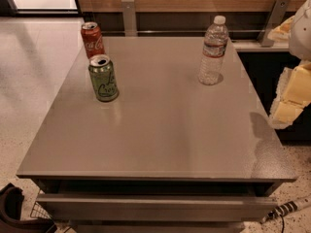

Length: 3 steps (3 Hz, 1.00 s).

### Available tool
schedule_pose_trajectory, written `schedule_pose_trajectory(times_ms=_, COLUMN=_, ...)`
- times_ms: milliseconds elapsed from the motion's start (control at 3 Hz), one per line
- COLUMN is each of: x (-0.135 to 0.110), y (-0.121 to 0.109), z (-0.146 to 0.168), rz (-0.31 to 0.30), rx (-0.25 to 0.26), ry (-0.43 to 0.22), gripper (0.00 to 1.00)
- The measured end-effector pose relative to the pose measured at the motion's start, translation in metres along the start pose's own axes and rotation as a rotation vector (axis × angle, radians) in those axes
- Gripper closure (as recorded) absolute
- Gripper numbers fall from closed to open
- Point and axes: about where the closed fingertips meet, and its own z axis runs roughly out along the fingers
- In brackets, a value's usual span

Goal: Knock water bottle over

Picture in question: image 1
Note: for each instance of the right metal bracket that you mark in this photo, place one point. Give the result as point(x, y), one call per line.
point(274, 18)

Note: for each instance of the metal bracket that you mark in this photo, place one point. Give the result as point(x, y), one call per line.
point(129, 18)
point(274, 18)

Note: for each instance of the grey drawer front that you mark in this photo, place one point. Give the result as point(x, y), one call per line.
point(155, 208)

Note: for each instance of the left metal bracket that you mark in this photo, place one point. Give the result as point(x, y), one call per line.
point(129, 18)

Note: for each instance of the wire mesh basket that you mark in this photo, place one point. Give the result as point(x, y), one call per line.
point(38, 211)

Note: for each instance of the clear plastic water bottle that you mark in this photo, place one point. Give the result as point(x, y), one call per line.
point(213, 51)

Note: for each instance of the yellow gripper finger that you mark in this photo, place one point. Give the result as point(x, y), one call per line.
point(283, 32)
point(293, 95)

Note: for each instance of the red Coca-Cola can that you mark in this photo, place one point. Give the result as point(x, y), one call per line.
point(92, 38)

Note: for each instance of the green LaCroix can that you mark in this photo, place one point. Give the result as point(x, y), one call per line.
point(102, 76)

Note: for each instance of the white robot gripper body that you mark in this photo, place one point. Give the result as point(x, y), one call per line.
point(301, 33)

